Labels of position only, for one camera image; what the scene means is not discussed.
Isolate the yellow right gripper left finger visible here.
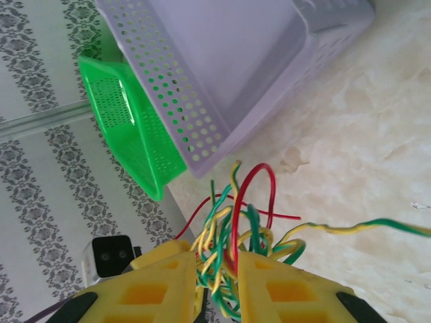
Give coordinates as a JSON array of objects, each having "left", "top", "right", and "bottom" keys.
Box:
[{"left": 32, "top": 252, "right": 199, "bottom": 323}]

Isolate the yellow-green wire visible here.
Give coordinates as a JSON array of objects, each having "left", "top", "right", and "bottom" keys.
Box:
[
  {"left": 198, "top": 160, "right": 243, "bottom": 270},
  {"left": 269, "top": 217, "right": 431, "bottom": 256},
  {"left": 215, "top": 203, "right": 307, "bottom": 320},
  {"left": 195, "top": 180, "right": 236, "bottom": 323}
]

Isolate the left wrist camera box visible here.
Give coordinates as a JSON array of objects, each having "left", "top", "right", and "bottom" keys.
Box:
[{"left": 81, "top": 235, "right": 142, "bottom": 280}]

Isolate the bundle of coloured wires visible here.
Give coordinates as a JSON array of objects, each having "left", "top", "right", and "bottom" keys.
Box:
[{"left": 174, "top": 163, "right": 302, "bottom": 273}]

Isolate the purple plastic basket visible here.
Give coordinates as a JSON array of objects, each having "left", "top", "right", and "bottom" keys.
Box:
[{"left": 94, "top": 0, "right": 376, "bottom": 179}]

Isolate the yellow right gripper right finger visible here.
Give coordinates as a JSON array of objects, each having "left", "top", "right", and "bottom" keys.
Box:
[{"left": 237, "top": 252, "right": 388, "bottom": 323}]

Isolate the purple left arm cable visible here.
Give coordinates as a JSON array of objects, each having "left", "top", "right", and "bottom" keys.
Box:
[{"left": 30, "top": 300, "right": 73, "bottom": 323}]

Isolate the green plastic basket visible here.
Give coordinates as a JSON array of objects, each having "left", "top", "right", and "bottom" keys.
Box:
[{"left": 77, "top": 53, "right": 188, "bottom": 202}]

